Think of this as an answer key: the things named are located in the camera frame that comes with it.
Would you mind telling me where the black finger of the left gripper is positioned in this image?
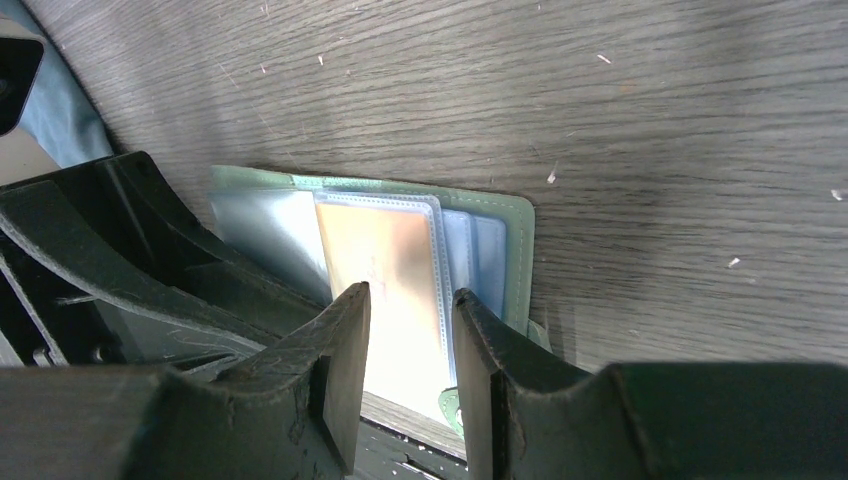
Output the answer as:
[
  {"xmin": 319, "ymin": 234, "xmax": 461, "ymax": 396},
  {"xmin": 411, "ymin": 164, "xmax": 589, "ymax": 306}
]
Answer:
[{"xmin": 1, "ymin": 152, "xmax": 320, "ymax": 361}]

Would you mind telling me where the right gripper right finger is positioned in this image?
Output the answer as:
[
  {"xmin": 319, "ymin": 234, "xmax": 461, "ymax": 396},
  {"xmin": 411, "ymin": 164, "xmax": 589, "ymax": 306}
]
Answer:
[{"xmin": 453, "ymin": 289, "xmax": 847, "ymax": 479}]

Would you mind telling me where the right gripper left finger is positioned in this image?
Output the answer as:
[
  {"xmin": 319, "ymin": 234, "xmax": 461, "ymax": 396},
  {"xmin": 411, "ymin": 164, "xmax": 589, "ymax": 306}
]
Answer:
[{"xmin": 1, "ymin": 282, "xmax": 371, "ymax": 479}]

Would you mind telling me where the green card holder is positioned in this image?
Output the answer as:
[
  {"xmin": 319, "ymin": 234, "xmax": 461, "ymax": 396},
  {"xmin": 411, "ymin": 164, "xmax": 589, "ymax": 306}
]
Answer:
[{"xmin": 208, "ymin": 164, "xmax": 554, "ymax": 439}]

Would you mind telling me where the tan credit card in holder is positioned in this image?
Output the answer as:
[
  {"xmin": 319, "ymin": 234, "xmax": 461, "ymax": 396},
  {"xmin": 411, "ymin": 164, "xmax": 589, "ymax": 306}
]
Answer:
[{"xmin": 315, "ymin": 193, "xmax": 453, "ymax": 421}]

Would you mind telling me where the blue-grey cloth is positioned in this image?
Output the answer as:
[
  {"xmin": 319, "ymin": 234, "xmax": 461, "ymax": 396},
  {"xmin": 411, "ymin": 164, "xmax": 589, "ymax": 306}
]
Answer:
[{"xmin": 1, "ymin": 0, "xmax": 115, "ymax": 168}]

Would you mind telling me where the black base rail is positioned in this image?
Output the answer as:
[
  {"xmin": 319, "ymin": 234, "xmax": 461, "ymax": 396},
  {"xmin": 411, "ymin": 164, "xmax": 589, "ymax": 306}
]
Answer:
[{"xmin": 346, "ymin": 418, "xmax": 470, "ymax": 480}]

